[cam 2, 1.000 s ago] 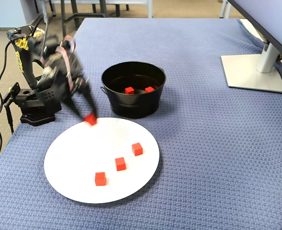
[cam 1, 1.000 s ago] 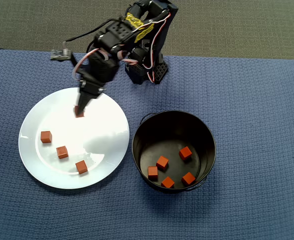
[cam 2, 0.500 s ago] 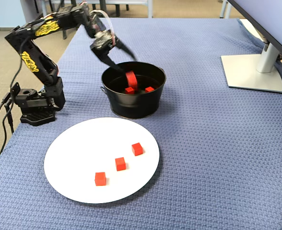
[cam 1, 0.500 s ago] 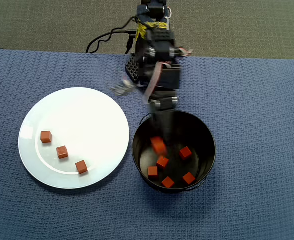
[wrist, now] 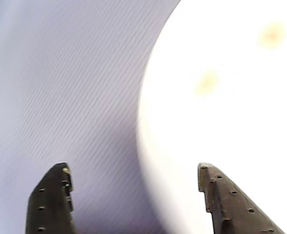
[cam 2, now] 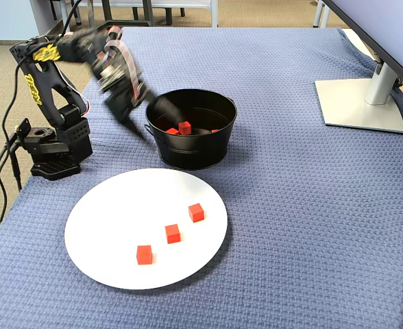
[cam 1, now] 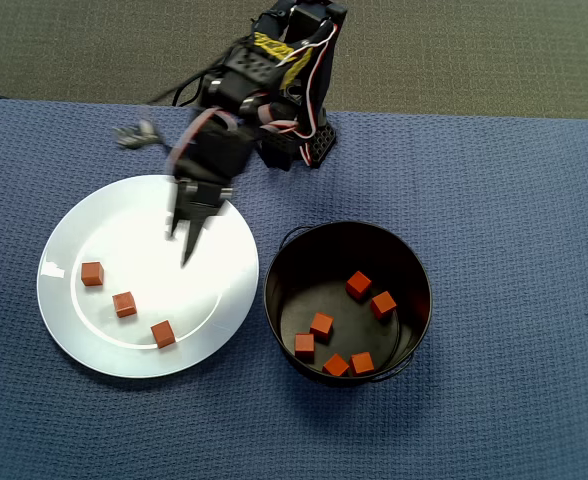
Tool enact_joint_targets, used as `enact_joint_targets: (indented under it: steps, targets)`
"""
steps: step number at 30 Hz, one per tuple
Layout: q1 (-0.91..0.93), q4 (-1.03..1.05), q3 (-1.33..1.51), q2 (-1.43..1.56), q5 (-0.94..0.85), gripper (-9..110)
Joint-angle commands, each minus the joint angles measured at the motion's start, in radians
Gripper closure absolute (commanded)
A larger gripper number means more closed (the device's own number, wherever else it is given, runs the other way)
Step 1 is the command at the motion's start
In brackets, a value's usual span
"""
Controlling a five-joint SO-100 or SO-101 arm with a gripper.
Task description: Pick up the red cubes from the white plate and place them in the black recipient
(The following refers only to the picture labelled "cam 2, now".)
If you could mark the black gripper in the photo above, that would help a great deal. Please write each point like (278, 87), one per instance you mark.
(118, 107)

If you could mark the white round plate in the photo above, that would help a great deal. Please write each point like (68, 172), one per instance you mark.
(187, 260)

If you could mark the black metal bucket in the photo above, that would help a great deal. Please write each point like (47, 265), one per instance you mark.
(191, 150)

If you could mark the black chair legs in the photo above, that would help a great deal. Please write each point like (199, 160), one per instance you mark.
(168, 17)
(53, 9)

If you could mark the blue woven table cloth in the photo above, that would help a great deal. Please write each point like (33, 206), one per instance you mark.
(290, 205)

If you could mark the white table legs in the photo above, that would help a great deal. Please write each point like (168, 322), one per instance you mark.
(319, 15)

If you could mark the silver monitor stand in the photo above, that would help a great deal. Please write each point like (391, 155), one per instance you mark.
(359, 109)

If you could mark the computer monitor screen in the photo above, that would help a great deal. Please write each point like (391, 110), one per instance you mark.
(393, 27)

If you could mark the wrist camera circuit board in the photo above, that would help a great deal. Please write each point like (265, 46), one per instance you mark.
(110, 74)

